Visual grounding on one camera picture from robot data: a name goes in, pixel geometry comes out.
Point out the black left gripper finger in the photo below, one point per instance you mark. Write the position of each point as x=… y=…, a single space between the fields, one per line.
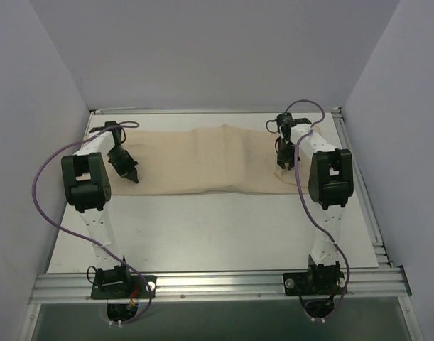
x=131 y=175
x=134 y=165

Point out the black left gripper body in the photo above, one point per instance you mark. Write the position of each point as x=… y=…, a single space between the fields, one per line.
x=124 y=167

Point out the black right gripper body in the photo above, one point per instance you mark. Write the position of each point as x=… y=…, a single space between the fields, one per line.
x=285 y=156

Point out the beige cloth wrap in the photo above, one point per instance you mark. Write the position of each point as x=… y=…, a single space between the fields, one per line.
x=205 y=159

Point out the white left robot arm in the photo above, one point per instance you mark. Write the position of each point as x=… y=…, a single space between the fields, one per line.
x=88 y=190

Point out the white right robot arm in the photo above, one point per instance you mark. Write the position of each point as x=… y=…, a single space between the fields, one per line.
x=330 y=185

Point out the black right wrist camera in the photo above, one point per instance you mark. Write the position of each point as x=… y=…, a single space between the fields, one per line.
x=284 y=122

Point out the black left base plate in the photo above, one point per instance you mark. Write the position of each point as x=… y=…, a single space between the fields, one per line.
x=116 y=288

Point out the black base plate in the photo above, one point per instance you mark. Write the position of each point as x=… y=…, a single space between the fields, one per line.
x=307 y=284
x=116 y=288

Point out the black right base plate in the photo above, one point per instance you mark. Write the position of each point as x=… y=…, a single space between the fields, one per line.
x=307 y=284

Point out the aluminium front rail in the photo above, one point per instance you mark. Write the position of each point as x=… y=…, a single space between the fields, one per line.
x=383 y=282

